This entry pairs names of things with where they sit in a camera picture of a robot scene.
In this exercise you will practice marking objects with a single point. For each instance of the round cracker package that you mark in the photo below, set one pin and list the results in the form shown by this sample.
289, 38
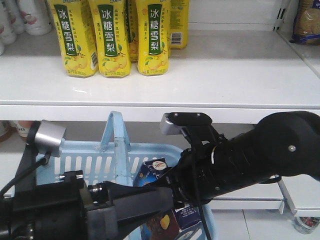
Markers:
306, 24

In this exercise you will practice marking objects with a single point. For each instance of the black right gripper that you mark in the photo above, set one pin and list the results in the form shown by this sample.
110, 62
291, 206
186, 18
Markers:
192, 179

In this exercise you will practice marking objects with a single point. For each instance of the white pink yogurt bottle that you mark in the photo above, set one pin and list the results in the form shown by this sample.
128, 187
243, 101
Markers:
35, 17

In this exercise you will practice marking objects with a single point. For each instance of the yellow pear drink bottle middle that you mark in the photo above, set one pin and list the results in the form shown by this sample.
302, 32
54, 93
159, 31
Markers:
109, 20

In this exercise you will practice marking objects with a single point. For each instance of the yellow pear drink bottle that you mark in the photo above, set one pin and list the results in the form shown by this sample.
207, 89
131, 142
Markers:
75, 31
153, 18
109, 20
179, 23

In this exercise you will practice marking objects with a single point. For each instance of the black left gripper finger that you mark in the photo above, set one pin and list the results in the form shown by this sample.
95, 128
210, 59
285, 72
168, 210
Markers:
118, 210

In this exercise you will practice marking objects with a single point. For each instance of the light blue plastic basket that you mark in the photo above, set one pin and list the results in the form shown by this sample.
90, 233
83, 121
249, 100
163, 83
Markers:
113, 159

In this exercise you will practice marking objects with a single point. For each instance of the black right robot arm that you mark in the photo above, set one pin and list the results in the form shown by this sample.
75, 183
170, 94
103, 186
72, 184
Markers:
282, 144

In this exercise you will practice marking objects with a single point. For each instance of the yellow pear drink bottle rear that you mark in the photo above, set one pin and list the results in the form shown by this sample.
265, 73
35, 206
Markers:
179, 23

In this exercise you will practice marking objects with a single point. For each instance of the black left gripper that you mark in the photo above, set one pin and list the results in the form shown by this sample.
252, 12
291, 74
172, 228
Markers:
67, 210

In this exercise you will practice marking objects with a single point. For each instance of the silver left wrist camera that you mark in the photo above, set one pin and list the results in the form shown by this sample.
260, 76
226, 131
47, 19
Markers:
49, 138

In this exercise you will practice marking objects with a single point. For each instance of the yellow pear drink bottle right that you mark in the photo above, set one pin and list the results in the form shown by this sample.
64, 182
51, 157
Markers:
153, 18

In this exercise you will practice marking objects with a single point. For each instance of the yellow pear drink bottle left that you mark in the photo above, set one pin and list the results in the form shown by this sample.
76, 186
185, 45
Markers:
75, 31

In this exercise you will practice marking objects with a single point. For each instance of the white store shelving unit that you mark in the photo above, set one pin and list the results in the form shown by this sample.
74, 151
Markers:
238, 67

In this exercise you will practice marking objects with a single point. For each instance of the dark blue Chocofella cookie box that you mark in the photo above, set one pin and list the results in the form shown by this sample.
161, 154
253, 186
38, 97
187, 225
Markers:
174, 224

